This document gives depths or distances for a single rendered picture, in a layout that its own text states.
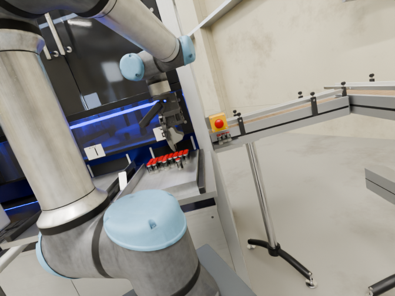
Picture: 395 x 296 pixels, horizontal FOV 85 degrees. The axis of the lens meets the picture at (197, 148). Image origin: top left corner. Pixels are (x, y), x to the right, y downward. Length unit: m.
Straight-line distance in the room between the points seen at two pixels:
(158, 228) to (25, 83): 0.28
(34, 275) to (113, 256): 1.32
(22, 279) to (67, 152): 1.38
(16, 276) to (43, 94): 1.43
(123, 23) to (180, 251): 0.40
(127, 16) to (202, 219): 0.95
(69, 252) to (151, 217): 0.16
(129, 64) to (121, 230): 0.49
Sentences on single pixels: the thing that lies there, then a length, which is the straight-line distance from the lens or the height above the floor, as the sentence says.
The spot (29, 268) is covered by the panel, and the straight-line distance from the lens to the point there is 1.66.
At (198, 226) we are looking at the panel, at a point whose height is 0.50.
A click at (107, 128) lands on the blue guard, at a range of 1.07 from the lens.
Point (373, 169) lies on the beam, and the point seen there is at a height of 0.55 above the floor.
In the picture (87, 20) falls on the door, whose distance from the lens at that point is 1.10.
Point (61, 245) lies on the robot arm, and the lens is 0.43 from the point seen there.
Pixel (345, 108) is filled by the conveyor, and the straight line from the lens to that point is 1.28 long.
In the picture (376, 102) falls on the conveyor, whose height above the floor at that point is 0.91.
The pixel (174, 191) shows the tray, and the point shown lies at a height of 0.90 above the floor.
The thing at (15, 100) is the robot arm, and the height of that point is 1.22.
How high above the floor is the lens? 1.16
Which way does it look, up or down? 15 degrees down
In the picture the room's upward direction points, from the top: 17 degrees counter-clockwise
